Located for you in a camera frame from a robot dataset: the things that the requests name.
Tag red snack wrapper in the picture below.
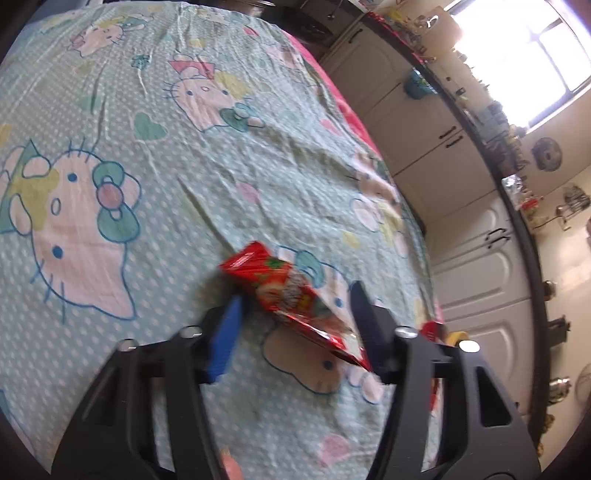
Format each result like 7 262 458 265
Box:
221 241 370 370

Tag yellow rimmed trash bin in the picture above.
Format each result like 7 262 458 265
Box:
421 320 470 411

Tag white lower kitchen cabinets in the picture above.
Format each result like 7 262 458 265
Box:
322 23 534 415

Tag Hello Kitty patterned tablecloth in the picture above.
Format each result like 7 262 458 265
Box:
1 2 439 467

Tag teal hanging basket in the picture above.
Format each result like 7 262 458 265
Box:
403 69 438 100

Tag round wall plate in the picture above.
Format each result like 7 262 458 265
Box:
531 137 563 172

